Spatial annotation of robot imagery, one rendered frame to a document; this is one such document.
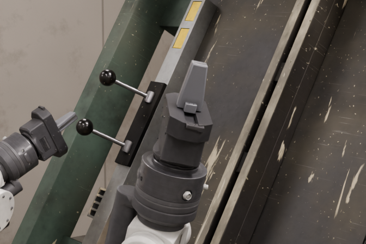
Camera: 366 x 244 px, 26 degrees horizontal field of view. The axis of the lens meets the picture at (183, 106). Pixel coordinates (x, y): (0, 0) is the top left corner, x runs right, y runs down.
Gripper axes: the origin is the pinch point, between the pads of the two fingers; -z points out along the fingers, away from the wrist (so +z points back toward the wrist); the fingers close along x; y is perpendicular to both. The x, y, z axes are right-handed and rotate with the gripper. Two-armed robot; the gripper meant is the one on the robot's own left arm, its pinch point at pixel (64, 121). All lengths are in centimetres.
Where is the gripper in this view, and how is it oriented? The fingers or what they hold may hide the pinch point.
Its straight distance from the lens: 180.3
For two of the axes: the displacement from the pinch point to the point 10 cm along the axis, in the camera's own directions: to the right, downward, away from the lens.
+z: -6.9, 5.3, -4.9
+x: 3.5, 8.4, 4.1
